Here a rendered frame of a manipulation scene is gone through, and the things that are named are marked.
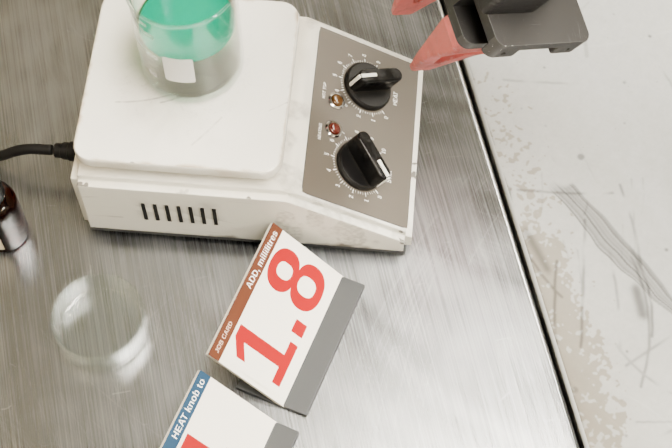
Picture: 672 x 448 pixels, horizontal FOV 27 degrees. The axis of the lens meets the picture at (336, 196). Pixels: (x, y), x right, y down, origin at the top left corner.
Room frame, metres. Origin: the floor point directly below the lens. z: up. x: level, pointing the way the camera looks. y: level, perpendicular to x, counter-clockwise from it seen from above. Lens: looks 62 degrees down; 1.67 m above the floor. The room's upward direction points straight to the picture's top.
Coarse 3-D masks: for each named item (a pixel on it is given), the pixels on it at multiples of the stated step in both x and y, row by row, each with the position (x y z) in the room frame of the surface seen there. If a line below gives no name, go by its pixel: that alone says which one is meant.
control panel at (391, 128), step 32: (320, 32) 0.50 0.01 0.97; (320, 64) 0.47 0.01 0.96; (352, 64) 0.48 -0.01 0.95; (384, 64) 0.49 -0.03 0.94; (320, 96) 0.45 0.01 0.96; (416, 96) 0.47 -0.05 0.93; (320, 128) 0.43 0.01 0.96; (352, 128) 0.44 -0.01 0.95; (384, 128) 0.44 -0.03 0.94; (320, 160) 0.41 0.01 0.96; (384, 160) 0.42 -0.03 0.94; (320, 192) 0.39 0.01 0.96; (352, 192) 0.39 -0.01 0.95; (384, 192) 0.40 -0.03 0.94
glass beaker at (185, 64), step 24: (144, 0) 0.47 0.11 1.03; (144, 24) 0.44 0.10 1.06; (192, 24) 0.43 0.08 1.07; (216, 24) 0.44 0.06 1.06; (240, 24) 0.46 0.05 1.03; (144, 48) 0.44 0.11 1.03; (168, 48) 0.43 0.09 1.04; (192, 48) 0.43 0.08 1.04; (216, 48) 0.44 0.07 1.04; (240, 48) 0.45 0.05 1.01; (144, 72) 0.45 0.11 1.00; (168, 72) 0.43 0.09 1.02; (192, 72) 0.43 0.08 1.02; (216, 72) 0.44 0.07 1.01; (240, 72) 0.45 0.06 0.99; (168, 96) 0.43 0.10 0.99; (192, 96) 0.43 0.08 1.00; (216, 96) 0.43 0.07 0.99
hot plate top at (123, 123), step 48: (240, 0) 0.50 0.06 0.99; (96, 48) 0.47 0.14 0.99; (288, 48) 0.47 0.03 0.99; (96, 96) 0.44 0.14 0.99; (144, 96) 0.44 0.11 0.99; (240, 96) 0.44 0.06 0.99; (288, 96) 0.44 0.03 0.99; (96, 144) 0.40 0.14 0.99; (144, 144) 0.40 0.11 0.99; (192, 144) 0.40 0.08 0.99; (240, 144) 0.40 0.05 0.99
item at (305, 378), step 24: (240, 288) 0.34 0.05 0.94; (336, 288) 0.35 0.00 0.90; (360, 288) 0.35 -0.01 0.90; (336, 312) 0.34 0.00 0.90; (216, 336) 0.31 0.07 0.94; (312, 336) 0.32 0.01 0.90; (336, 336) 0.32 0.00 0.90; (216, 360) 0.29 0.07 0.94; (312, 360) 0.31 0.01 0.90; (240, 384) 0.29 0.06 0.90; (288, 384) 0.29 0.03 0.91; (312, 384) 0.29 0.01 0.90; (288, 408) 0.28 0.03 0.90
